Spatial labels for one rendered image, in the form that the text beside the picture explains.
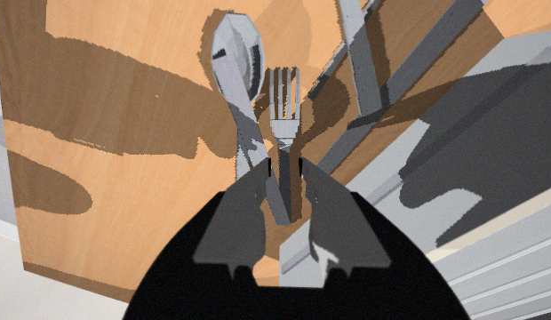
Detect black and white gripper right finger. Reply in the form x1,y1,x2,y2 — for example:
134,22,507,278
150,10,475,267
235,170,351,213
299,157,471,320

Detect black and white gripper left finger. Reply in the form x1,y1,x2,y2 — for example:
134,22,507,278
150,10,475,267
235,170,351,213
122,157,271,320

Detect grey metal spoon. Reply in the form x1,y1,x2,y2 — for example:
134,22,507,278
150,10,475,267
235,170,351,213
339,0,382,121
211,12,265,180

